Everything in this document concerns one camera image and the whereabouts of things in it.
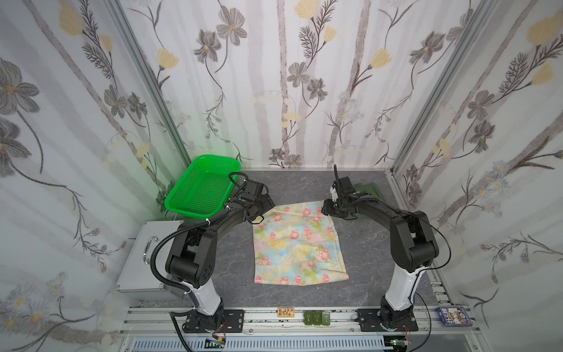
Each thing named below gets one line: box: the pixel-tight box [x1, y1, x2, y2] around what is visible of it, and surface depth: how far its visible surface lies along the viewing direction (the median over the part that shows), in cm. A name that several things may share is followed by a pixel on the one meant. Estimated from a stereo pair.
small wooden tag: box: [277, 308, 296, 319], surface depth 76 cm
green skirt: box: [354, 181, 389, 204], surface depth 113 cm
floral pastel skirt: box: [252, 200, 350, 286], surface depth 92 cm
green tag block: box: [303, 310, 331, 326], surface depth 75 cm
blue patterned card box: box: [436, 306, 474, 328], surface depth 75 cm
